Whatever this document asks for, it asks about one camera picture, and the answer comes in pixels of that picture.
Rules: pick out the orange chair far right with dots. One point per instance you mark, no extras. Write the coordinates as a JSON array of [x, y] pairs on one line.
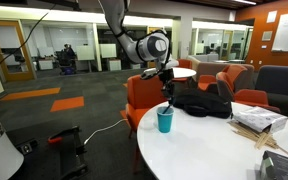
[[207, 83]]

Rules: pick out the dark pen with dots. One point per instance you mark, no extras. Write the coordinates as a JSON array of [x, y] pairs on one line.
[[165, 110]]

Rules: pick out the wooden door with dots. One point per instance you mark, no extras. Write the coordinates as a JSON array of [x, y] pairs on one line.
[[15, 61]]

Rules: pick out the wooden sticks bundle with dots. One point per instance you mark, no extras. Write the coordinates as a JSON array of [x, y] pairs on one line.
[[261, 139]]

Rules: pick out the beige sofa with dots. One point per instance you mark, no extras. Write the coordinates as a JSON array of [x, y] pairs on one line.
[[202, 67]]

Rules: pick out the small dark box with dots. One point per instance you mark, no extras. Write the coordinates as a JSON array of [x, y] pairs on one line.
[[274, 166]]

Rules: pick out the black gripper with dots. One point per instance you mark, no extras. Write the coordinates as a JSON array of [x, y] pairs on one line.
[[166, 77]]

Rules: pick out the orange chair behind table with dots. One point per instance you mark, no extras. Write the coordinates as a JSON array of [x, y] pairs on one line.
[[142, 95]]

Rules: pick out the orange chair far back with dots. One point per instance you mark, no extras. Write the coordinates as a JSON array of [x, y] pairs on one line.
[[185, 63]]

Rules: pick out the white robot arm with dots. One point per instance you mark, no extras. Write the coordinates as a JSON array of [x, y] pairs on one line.
[[154, 46]]

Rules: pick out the white round table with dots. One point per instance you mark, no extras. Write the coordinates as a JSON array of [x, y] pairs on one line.
[[197, 148], [179, 72]]

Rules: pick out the dark blue sofa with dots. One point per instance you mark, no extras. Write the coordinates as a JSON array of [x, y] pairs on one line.
[[273, 80]]

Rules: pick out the black cart with clamps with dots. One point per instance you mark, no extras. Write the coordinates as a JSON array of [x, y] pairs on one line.
[[57, 157]]

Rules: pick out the blue plastic cup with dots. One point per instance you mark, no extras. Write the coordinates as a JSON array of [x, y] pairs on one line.
[[164, 120]]

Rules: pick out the orange grey chair right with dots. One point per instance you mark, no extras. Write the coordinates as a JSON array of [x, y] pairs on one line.
[[233, 85]]

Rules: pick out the person at desk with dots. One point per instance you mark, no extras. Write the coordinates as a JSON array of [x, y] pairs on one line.
[[68, 57]]

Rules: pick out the black laptop bag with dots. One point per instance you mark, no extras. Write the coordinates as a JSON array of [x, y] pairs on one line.
[[201, 104]]

